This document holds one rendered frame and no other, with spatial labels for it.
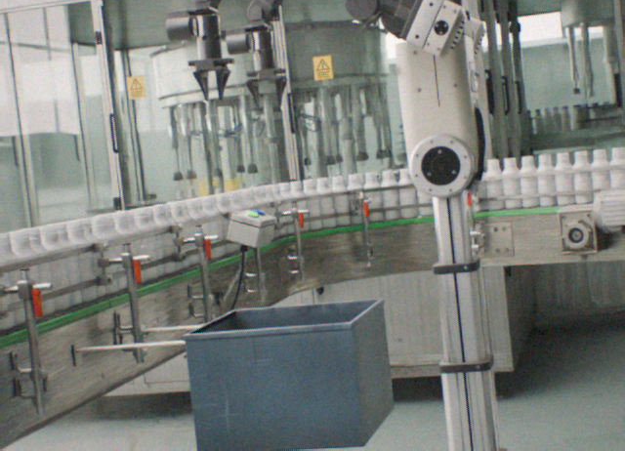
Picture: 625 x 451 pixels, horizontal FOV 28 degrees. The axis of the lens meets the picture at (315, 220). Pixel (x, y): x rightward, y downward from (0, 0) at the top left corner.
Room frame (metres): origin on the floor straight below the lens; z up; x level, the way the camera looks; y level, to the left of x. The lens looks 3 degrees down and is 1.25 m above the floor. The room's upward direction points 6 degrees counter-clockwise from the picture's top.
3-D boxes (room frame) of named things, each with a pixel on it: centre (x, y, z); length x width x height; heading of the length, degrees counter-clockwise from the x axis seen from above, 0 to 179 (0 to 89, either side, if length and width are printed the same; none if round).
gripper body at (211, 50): (3.09, 0.21, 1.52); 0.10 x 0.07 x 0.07; 76
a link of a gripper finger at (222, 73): (3.09, 0.21, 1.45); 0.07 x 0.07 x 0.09; 76
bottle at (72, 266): (2.49, 0.50, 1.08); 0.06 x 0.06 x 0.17
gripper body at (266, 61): (3.52, 0.09, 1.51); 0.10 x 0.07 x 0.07; 77
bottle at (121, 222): (2.77, 0.43, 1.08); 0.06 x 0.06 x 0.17
